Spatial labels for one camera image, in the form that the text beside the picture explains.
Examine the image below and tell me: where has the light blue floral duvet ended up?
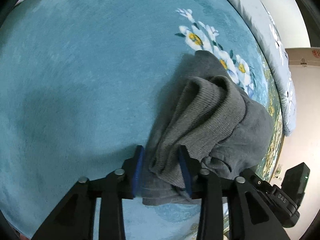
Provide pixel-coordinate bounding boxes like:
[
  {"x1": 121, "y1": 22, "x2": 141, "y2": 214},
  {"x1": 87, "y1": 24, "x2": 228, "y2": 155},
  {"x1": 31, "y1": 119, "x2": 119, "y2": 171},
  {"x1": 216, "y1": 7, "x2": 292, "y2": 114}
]
[{"x1": 228, "y1": 0, "x2": 297, "y2": 137}]

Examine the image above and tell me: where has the teal floral bed blanket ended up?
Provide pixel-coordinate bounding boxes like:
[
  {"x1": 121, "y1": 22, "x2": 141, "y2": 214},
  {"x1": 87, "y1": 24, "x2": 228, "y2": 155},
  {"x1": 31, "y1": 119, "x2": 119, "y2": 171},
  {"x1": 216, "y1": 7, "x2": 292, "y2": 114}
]
[{"x1": 1, "y1": 0, "x2": 283, "y2": 238}]

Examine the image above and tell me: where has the grey sweatshirt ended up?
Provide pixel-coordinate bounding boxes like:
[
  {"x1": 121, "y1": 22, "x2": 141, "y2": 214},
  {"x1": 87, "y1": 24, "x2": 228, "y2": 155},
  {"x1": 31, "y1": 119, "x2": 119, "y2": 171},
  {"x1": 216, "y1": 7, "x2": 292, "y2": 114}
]
[{"x1": 141, "y1": 50, "x2": 273, "y2": 206}]

